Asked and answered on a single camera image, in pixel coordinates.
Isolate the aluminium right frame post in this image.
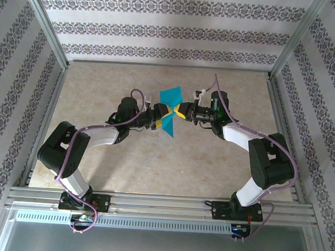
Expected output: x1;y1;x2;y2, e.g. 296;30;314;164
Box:
267;0;329;84

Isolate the slotted grey cable duct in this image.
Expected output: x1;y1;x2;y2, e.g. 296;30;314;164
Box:
14;209;250;238

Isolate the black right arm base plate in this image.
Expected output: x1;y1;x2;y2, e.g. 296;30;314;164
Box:
210;200;264;224

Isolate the aluminium left frame post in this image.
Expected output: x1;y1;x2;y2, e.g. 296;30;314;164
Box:
12;0;75;69

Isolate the aluminium left side rail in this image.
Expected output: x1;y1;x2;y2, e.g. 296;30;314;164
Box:
18;62;71;190

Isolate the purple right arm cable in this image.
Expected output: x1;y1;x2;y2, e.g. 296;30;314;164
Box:
193;72;306;247

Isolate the aluminium right side rail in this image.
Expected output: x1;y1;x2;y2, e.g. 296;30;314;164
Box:
258;76;315;206

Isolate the blue square paper sheet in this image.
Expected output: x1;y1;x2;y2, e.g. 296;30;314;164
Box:
156;84;186;139

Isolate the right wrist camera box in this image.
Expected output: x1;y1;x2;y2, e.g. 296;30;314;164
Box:
192;89;207;106

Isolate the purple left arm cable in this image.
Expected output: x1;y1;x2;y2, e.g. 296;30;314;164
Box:
51;83;147;239

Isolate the small circuit board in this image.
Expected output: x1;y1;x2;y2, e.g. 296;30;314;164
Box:
70;213;96;224
231;223;252;238

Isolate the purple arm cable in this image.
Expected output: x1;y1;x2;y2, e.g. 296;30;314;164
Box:
193;72;306;247
51;83;147;239

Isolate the aluminium frame post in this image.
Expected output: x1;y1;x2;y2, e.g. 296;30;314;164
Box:
267;0;329;84
12;0;75;69

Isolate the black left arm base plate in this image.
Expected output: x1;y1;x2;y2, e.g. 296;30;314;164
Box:
57;191;112;214

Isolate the grey metal sheet panel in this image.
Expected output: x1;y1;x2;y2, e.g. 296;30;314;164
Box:
0;205;328;251

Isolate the aluminium back frame rail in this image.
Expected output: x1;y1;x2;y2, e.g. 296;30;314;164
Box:
67;57;271;76

